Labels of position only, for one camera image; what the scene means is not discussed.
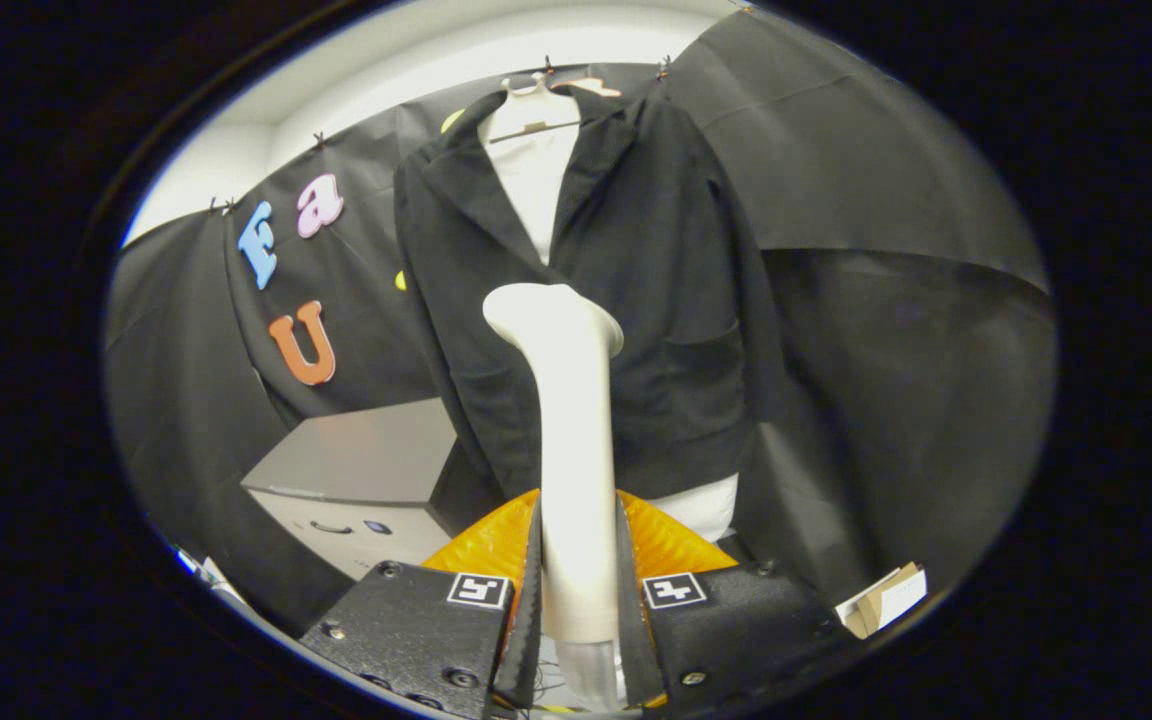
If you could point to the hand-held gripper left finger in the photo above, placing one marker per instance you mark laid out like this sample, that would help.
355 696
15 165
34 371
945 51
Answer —
533 620

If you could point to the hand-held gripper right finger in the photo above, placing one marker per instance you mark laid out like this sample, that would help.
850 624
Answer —
628 630

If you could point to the black blazer jacket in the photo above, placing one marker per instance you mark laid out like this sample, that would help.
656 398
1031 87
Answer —
676 300

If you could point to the grey filing cabinet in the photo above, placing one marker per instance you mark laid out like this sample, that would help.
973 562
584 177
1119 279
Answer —
366 450

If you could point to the cardboard box with white paper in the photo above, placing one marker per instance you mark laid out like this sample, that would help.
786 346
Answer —
881 600

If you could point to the white mannequin torso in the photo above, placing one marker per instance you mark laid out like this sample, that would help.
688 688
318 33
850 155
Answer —
536 170

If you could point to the black backdrop cloth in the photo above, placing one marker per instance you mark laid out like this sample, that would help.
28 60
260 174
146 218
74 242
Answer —
886 150

